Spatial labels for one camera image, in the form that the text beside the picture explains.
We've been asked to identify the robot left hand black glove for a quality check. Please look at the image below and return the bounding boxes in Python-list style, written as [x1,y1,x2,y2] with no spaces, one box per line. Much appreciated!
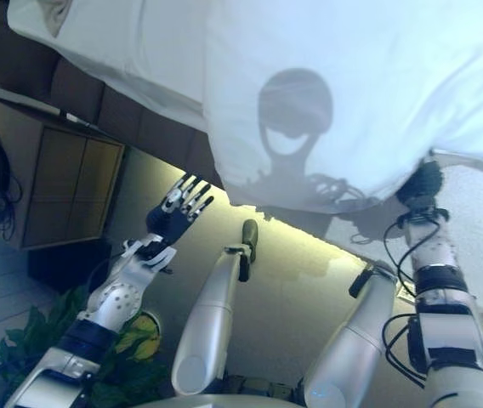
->
[145,173,216,247]

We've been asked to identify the robot right hand black glove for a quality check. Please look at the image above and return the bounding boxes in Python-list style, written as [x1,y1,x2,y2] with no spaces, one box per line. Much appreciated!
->
[395,157,445,210]

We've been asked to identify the white duvet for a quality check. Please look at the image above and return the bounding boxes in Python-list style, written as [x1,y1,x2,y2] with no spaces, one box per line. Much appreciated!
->
[202,0,483,213]

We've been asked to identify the white bed sheet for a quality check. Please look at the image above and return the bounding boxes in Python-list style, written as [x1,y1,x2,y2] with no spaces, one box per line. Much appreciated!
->
[7,0,208,128]

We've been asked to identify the wooden bedside cabinet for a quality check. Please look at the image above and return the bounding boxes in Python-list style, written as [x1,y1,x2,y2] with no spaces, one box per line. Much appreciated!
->
[0,91,127,252]

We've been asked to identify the black box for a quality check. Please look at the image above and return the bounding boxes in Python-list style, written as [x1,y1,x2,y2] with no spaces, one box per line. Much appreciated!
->
[26,239,114,295]

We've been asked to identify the silver robot left leg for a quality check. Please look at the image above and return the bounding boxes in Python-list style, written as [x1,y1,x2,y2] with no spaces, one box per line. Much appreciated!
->
[171,218,260,397]

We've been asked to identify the silver robot leg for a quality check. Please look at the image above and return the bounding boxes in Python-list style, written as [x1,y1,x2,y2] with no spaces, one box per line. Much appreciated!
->
[171,218,260,397]
[303,261,399,408]

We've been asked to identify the green leafy plant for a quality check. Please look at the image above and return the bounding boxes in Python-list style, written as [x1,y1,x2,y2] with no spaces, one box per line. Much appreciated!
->
[0,284,166,408]

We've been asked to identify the silver robot right leg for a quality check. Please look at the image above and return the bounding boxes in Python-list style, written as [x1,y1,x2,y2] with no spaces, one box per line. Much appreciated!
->
[303,261,399,408]

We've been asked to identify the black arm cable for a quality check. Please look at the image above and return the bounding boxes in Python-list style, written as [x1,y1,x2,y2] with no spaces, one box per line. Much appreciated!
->
[383,210,452,388]

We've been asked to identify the brown tufted bed frame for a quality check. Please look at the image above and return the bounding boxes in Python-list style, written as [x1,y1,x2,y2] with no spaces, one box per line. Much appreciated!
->
[0,0,221,192]

